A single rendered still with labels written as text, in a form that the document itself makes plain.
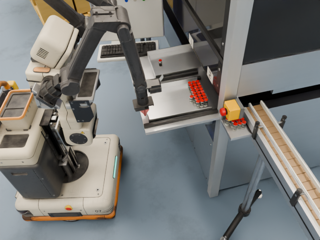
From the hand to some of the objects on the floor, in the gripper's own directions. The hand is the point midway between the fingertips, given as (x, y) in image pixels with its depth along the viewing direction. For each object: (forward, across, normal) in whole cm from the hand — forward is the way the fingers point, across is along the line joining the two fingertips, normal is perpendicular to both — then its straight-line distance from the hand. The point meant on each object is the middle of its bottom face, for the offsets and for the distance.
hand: (145, 114), depth 154 cm
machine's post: (+91, -40, +9) cm, 100 cm away
